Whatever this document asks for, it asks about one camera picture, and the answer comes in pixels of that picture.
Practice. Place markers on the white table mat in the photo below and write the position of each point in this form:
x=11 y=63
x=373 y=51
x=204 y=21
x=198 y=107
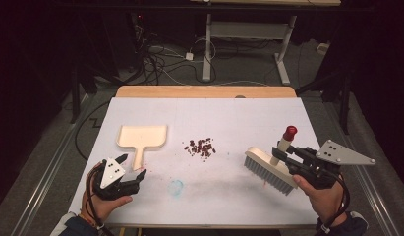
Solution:
x=206 y=121

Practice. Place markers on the metal floor rail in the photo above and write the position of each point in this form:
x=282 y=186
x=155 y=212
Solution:
x=375 y=196
x=48 y=170

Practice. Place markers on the person's right hand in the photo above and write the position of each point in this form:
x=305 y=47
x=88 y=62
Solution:
x=325 y=201

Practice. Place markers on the white metal desk frame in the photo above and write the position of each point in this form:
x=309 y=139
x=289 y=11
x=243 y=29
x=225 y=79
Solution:
x=248 y=30

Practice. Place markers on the wooden table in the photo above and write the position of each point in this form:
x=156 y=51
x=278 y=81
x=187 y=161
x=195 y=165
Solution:
x=206 y=91

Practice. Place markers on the pile of red beans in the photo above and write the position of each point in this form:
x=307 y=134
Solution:
x=201 y=148

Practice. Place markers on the cream plastic dustpan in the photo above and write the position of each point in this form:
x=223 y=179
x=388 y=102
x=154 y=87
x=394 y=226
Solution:
x=142 y=136

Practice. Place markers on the black metal stand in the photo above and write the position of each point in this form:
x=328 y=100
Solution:
x=75 y=98
x=344 y=101

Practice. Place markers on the small white floor box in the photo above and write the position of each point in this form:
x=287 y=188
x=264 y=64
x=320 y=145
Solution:
x=323 y=48

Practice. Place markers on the white power adapter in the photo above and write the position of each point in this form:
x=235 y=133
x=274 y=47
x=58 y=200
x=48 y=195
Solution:
x=189 y=56

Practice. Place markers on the person's left hand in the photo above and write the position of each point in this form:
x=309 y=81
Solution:
x=103 y=208

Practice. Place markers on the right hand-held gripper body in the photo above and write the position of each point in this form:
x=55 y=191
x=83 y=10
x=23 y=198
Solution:
x=337 y=154

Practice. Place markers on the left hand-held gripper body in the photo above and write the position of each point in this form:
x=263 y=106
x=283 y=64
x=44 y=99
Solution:
x=112 y=173

